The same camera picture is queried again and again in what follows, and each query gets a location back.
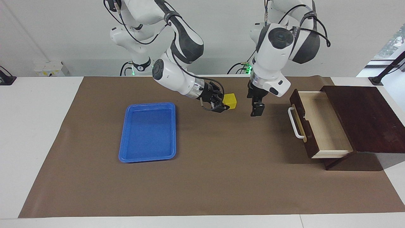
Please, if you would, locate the yellow cube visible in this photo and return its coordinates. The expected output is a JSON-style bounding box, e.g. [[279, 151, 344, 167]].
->
[[222, 93, 237, 110]]

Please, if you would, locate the white drawer handle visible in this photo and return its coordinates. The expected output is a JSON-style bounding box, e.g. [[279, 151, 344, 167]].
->
[[287, 107, 306, 140]]

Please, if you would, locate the tan handle backplate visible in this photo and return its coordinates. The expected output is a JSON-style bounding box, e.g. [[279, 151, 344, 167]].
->
[[293, 104, 308, 143]]

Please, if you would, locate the dark wooden drawer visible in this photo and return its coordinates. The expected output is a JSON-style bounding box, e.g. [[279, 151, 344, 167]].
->
[[290, 89, 354, 159]]

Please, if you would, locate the brown table mat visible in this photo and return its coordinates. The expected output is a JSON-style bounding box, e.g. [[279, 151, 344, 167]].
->
[[18, 76, 405, 218]]

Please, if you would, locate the blue plastic tray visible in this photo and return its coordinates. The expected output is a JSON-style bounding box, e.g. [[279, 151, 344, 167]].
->
[[119, 102, 176, 163]]

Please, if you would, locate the dark wooden cabinet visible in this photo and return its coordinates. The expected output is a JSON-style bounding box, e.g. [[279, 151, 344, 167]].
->
[[320, 85, 405, 171]]

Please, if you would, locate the black clamp stand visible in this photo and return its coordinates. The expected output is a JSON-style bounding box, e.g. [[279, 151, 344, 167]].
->
[[369, 51, 405, 86]]

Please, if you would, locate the window with greenery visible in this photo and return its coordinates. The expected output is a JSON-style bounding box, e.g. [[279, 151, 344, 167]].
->
[[373, 24, 405, 60]]

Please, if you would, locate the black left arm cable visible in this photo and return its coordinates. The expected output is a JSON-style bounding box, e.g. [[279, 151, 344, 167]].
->
[[264, 0, 331, 48]]

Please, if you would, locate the white wall box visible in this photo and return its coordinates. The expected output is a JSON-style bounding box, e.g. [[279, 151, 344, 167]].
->
[[34, 61, 71, 77]]

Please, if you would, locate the black table edge mount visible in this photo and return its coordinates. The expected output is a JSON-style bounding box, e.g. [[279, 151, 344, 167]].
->
[[0, 66, 17, 85]]

